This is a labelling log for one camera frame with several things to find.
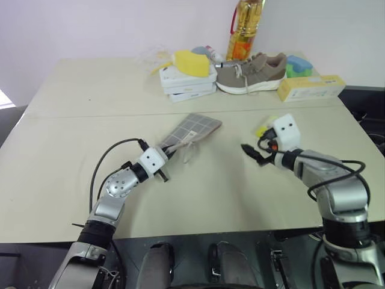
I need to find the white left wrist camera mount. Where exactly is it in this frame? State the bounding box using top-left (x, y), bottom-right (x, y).
top-left (138, 146), bottom-right (169, 179)

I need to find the blue sponge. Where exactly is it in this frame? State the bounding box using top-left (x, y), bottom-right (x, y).
top-left (285, 54), bottom-right (314, 73)

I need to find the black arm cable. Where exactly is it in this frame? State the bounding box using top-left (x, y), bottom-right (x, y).
top-left (89, 137), bottom-right (149, 215)
top-left (307, 159), bottom-right (371, 206)

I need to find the clear plastic bag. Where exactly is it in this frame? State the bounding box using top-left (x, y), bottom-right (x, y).
top-left (137, 42), bottom-right (177, 73)

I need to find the long yellow carton box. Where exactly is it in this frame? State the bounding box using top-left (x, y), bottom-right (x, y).
top-left (276, 74), bottom-right (347, 103)

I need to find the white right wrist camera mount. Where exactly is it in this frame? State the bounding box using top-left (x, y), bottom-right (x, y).
top-left (272, 113), bottom-right (302, 151)

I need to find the grey grid pouch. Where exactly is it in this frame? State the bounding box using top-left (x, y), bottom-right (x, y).
top-left (155, 113), bottom-right (223, 165)

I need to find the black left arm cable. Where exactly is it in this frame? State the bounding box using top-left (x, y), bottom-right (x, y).
top-left (89, 137), bottom-right (149, 215)

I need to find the silver cylindrical tool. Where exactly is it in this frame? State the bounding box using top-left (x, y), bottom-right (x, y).
top-left (214, 59), bottom-right (241, 70)

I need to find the green sponge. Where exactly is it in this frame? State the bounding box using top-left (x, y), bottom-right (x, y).
top-left (284, 63), bottom-right (313, 79)

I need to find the taupe sneaker white sole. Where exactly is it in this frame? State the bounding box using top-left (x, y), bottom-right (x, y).
top-left (215, 52), bottom-right (288, 96)

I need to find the white flat box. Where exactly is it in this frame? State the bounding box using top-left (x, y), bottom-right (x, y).
top-left (167, 88), bottom-right (217, 104)
top-left (158, 63), bottom-right (218, 89)
top-left (161, 81), bottom-right (217, 95)

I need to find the yellow sponge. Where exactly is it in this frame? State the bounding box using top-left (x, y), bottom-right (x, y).
top-left (173, 50), bottom-right (211, 77)

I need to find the yellow highlighter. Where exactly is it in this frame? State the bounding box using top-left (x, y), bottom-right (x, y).
top-left (254, 115), bottom-right (280, 138)

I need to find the yellow flat strip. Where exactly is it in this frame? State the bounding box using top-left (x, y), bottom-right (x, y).
top-left (149, 60), bottom-right (177, 76)

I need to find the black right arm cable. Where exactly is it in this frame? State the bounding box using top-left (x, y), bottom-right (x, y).
top-left (307, 159), bottom-right (371, 206)

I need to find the golden oil bottle red handle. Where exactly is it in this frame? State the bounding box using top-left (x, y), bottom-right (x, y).
top-left (225, 0), bottom-right (269, 62)

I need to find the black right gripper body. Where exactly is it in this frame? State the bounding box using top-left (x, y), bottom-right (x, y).
top-left (257, 132), bottom-right (283, 167)

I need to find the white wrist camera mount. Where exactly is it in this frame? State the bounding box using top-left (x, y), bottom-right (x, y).
top-left (272, 113), bottom-right (302, 151)
top-left (138, 146), bottom-right (169, 179)

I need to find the grey-blue round object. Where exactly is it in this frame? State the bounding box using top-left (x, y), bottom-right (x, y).
top-left (190, 45), bottom-right (211, 58)

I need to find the dark rounded shape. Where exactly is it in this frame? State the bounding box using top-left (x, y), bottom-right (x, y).
top-left (137, 241), bottom-right (176, 289)
top-left (208, 240), bottom-right (265, 289)

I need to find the white bottle pink label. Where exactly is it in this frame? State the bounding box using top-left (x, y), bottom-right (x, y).
top-left (205, 45), bottom-right (224, 62)

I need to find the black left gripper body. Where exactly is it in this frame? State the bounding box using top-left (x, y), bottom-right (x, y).
top-left (156, 150), bottom-right (171, 184)

